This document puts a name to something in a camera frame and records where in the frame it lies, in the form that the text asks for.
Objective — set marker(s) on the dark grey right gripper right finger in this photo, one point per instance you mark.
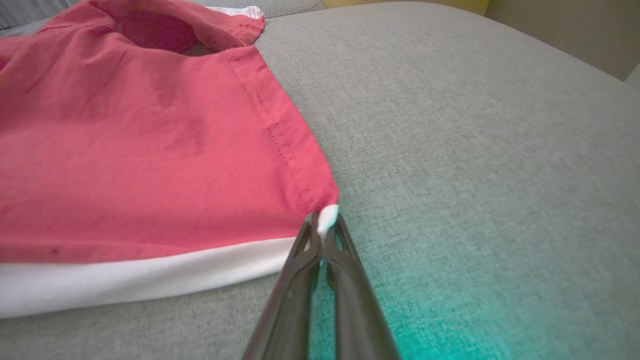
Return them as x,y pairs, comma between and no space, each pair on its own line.
355,310

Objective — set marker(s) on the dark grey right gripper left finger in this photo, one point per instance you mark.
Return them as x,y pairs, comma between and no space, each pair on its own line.
290,310

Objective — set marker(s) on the red shorts with white stripe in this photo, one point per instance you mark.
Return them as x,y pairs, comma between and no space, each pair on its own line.
150,160

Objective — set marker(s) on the grey pleated curtain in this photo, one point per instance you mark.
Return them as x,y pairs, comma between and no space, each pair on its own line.
25,10

